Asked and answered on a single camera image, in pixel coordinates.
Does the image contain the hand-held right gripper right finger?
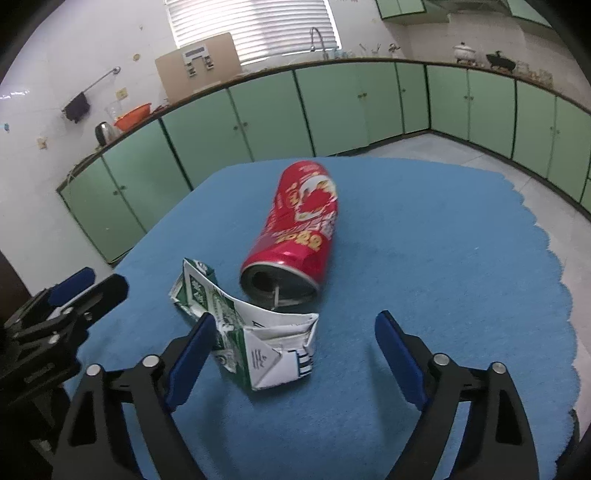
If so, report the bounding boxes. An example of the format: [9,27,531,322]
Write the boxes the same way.
[375,310,541,480]

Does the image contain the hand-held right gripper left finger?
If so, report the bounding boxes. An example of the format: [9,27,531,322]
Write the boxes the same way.
[51,313,218,480]

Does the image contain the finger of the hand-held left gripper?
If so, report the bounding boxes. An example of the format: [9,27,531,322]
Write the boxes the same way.
[46,267,96,306]
[65,274,129,329]

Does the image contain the crushed green white carton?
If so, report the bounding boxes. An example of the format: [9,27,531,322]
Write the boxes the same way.
[170,258,320,392]

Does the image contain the red drink can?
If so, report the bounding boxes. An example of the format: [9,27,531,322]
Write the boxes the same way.
[239,159,340,309]

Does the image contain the blue foam mat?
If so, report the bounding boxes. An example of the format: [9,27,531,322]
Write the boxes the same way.
[65,157,580,480]

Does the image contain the dark hanging towel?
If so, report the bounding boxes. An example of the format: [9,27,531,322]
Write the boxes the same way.
[64,92,91,124]

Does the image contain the orange plastic basin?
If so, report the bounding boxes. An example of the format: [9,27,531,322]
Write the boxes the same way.
[114,102,153,131]

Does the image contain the green base cabinet run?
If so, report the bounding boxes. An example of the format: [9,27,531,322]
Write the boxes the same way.
[56,62,431,266]
[425,62,591,214]

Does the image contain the brown cardboard box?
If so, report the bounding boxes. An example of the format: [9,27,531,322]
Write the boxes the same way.
[154,32,242,103]

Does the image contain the white window blind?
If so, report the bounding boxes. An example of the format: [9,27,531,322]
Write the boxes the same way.
[164,0,342,66]

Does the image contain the black cooking pot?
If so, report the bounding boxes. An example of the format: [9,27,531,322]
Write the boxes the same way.
[486,51,517,72]

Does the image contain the row of glass jars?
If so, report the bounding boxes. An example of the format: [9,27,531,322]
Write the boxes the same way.
[515,61,554,86]

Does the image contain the steel kitchen faucet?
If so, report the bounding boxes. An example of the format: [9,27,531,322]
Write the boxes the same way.
[309,27,329,60]

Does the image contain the range hood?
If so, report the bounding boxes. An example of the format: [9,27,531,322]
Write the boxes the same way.
[427,0,509,14]

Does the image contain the metal towel rail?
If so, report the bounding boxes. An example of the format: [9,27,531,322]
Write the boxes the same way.
[61,67,122,114]

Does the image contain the green wall cabinets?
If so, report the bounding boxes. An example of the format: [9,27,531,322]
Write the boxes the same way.
[375,0,550,24]

